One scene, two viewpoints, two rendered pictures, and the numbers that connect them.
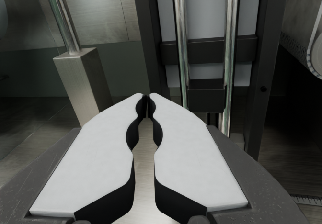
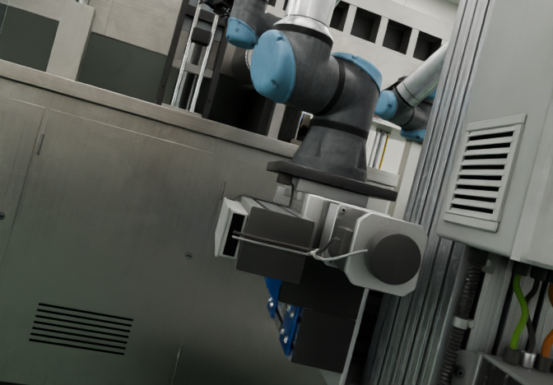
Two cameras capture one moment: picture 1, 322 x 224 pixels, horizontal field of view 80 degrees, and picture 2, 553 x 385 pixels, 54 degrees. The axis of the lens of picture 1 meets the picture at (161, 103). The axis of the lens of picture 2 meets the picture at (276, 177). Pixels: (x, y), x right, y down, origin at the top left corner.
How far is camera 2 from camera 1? 151 cm
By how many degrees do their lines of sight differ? 45
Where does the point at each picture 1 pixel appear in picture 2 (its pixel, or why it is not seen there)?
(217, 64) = (208, 25)
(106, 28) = not seen: hidden behind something
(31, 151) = not seen: outside the picture
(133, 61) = (98, 56)
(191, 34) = (202, 8)
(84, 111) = (63, 55)
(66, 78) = (67, 18)
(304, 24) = not seen: hidden behind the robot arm
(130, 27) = (112, 23)
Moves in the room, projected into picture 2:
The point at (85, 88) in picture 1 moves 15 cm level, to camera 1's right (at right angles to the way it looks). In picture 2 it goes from (81, 34) to (126, 51)
